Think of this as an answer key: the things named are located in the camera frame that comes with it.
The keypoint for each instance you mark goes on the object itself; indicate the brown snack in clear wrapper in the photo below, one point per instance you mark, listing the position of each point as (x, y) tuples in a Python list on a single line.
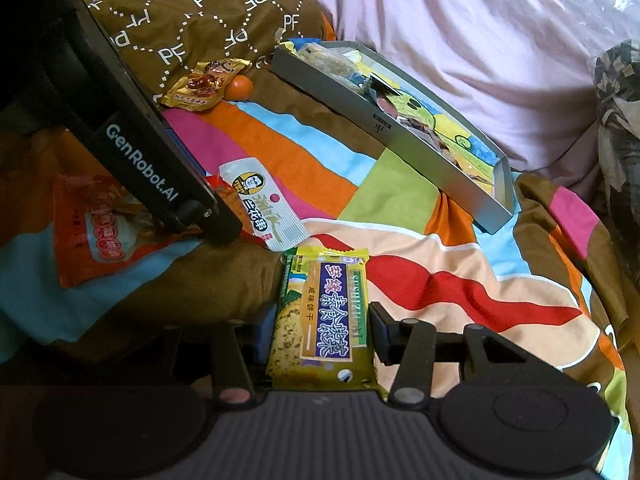
[(430, 135)]

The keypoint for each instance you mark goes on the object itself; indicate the small orange mandarin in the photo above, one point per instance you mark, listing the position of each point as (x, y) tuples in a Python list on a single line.
[(240, 87)]

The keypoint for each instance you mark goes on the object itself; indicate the red orange snack packet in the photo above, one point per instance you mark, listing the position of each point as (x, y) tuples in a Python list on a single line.
[(95, 240)]

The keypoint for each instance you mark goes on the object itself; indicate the grey cardboard box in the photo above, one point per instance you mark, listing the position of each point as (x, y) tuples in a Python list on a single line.
[(400, 160)]

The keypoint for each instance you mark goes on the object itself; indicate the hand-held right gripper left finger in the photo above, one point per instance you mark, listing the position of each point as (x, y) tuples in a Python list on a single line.
[(261, 340)]

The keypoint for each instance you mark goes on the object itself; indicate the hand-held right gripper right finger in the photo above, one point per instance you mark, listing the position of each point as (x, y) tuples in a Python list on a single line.
[(380, 335)]

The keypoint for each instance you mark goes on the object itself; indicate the green yellow biscuit packet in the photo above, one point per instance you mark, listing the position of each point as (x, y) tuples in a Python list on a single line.
[(320, 310)]

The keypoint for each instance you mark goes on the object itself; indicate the dark plum candy packet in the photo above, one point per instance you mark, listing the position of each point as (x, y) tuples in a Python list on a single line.
[(382, 92)]

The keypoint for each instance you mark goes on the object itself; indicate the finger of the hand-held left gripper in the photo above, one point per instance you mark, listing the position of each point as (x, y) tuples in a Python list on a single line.
[(220, 227), (182, 155)]

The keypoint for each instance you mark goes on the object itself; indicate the gold snack packet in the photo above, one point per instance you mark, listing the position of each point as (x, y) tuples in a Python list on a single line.
[(200, 85)]

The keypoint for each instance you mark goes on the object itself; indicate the colourful patchwork blanket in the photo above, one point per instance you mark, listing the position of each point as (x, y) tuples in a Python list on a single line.
[(400, 200)]

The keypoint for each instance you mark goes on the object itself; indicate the brown patterned pillow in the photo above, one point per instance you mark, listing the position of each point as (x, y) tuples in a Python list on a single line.
[(200, 25)]

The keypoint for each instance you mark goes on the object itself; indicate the pink bed sheet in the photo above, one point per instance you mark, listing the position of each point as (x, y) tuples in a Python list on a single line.
[(475, 35)]

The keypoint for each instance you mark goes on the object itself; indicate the clear plastic bag of clothes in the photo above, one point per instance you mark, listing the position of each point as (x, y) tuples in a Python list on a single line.
[(620, 90)]

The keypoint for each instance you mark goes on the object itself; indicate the clear rice cracker packet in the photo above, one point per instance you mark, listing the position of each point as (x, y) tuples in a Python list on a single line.
[(325, 60)]

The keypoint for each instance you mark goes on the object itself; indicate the white label tofu snack packet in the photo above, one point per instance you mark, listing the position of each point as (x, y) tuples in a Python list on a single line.
[(260, 205)]

